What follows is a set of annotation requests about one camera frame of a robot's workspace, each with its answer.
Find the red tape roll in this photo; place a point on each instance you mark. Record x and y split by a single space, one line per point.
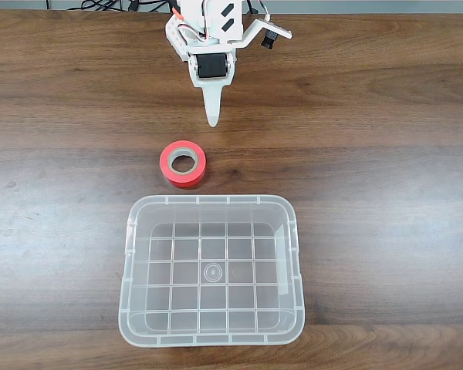
166 169

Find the clear plastic box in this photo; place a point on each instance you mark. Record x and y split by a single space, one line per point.
185 250

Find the gripper-mounted camera module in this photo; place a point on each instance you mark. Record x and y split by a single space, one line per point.
270 38

